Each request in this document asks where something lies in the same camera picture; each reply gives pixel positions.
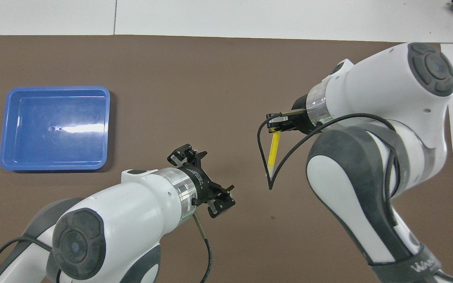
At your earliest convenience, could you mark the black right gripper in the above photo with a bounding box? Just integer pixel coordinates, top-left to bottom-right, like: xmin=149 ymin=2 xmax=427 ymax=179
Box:
xmin=267 ymin=94 xmax=321 ymax=136

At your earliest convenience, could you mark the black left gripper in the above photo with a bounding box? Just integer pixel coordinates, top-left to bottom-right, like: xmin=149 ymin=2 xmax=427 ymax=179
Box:
xmin=167 ymin=144 xmax=236 ymax=219

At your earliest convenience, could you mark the yellow pen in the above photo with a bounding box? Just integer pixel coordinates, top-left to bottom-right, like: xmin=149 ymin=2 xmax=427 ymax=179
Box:
xmin=267 ymin=131 xmax=282 ymax=176

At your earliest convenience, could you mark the blue plastic tray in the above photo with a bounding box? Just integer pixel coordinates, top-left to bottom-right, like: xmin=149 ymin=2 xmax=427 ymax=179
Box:
xmin=0 ymin=86 xmax=111 ymax=172

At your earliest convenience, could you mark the brown table mat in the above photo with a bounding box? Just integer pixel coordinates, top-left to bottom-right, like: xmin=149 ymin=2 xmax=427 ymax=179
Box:
xmin=0 ymin=35 xmax=453 ymax=283

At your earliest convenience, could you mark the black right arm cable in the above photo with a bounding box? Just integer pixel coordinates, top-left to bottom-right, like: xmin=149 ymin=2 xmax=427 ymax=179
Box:
xmin=257 ymin=113 xmax=402 ymax=197

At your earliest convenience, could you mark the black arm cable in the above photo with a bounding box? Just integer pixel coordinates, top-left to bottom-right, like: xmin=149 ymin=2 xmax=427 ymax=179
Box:
xmin=0 ymin=212 xmax=214 ymax=283
xmin=257 ymin=113 xmax=402 ymax=197

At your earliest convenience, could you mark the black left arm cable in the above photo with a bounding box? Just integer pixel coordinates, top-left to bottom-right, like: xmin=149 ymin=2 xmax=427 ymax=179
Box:
xmin=0 ymin=212 xmax=214 ymax=283

